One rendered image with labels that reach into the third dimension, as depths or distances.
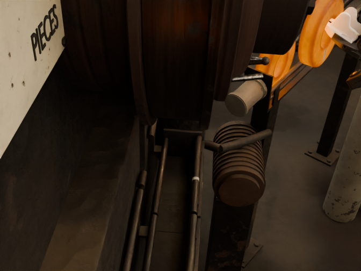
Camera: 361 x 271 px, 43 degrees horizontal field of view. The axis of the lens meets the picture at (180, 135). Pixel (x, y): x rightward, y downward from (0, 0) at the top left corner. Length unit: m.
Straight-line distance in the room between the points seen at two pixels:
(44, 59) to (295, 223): 1.45
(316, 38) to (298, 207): 0.91
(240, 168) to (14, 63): 0.83
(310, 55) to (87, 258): 0.69
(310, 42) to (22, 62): 0.75
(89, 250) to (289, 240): 1.24
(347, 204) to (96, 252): 1.33
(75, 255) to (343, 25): 0.74
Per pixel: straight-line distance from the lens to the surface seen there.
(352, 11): 1.05
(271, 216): 1.73
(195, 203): 0.74
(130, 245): 0.63
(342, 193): 1.69
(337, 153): 2.07
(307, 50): 1.01
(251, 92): 1.06
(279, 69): 1.18
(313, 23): 1.00
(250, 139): 1.12
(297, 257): 1.63
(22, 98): 0.33
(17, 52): 0.32
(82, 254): 0.48
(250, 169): 1.09
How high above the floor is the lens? 1.25
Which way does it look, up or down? 38 degrees down
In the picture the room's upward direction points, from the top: 3 degrees clockwise
